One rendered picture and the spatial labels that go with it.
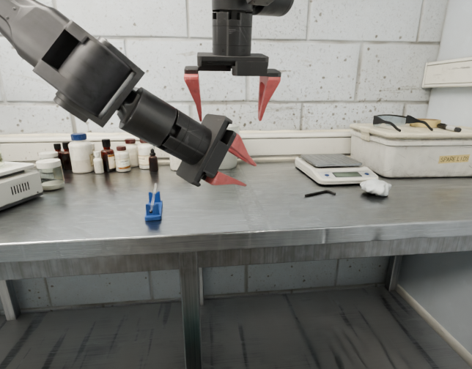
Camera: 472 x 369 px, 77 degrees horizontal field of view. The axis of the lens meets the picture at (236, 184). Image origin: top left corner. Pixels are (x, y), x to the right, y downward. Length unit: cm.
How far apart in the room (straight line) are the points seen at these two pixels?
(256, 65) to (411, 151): 71
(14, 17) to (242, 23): 26
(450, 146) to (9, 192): 122
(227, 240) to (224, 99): 73
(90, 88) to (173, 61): 87
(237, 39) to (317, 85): 87
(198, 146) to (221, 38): 16
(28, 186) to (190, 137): 58
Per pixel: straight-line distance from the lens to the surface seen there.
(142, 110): 37
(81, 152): 111
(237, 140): 41
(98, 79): 36
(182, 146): 39
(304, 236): 62
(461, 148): 116
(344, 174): 95
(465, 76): 135
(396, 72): 144
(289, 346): 131
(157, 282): 149
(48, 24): 39
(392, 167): 105
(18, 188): 88
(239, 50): 45
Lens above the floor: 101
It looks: 17 degrees down
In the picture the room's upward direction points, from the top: straight up
